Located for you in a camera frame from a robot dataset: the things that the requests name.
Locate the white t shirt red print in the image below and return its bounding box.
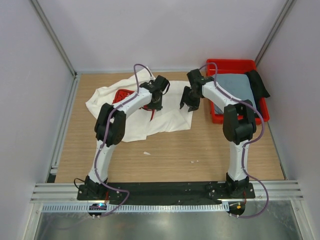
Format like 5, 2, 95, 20
85, 75, 193, 143

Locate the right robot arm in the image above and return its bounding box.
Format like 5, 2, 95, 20
180, 69, 257, 198

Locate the grey folded t shirt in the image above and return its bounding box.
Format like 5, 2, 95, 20
216, 73, 257, 108

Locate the black t shirt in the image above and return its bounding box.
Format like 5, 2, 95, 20
244, 70, 270, 118

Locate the aluminium frame post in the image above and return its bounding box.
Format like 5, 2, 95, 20
254, 0, 297, 67
29, 0, 77, 78

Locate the slotted cable duct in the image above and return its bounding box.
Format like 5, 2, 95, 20
41, 202, 229, 213

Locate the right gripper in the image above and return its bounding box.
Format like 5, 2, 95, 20
179, 86, 201, 113

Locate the red plastic bin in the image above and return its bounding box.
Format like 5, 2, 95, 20
206, 59, 270, 124

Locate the right aluminium frame post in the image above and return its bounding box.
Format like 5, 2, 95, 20
254, 0, 297, 67

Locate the left aluminium frame post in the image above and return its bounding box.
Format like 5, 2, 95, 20
29, 0, 77, 78

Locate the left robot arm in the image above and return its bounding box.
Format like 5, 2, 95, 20
77, 75, 170, 201

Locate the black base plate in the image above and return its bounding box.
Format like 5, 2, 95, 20
77, 181, 256, 206

